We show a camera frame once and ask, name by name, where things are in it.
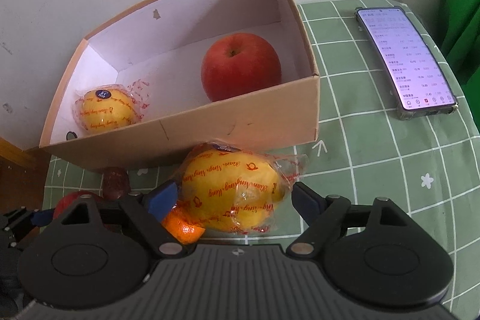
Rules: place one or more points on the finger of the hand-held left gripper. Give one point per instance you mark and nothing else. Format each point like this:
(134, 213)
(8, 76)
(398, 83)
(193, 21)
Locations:
(42, 217)

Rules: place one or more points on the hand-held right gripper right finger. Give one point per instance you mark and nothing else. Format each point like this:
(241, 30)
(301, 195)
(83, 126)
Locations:
(304, 205)

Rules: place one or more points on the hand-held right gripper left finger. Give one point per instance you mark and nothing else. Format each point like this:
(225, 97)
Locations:
(162, 199)

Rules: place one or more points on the pink-red striped apple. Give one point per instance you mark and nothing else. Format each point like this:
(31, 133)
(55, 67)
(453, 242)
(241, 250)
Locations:
(70, 200)

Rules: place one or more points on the orange mandarin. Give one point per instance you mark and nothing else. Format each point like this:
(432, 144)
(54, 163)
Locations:
(184, 226)

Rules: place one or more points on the brown dried jujube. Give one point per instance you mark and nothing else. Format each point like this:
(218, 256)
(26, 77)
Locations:
(115, 182)

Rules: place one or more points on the large plastic-wrapped lemon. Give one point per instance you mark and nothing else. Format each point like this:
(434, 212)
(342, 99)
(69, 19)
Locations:
(228, 188)

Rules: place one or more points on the brown cardboard box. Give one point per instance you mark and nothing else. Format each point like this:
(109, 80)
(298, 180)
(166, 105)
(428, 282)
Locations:
(240, 125)

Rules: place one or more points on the brown wooden furniture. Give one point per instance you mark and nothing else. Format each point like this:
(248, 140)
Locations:
(18, 177)

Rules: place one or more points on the green checked tablecloth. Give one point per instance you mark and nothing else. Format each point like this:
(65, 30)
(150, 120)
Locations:
(375, 162)

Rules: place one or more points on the wrapped yellow apple front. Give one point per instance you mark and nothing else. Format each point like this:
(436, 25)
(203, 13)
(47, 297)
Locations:
(107, 112)

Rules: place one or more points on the dark red apple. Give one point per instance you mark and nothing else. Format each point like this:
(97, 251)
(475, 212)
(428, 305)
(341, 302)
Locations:
(240, 67)

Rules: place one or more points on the smartphone with clear case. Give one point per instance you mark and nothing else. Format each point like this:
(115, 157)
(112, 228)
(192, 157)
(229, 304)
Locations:
(408, 57)

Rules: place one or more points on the green cloth garment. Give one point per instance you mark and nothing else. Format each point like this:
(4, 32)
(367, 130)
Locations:
(463, 27)

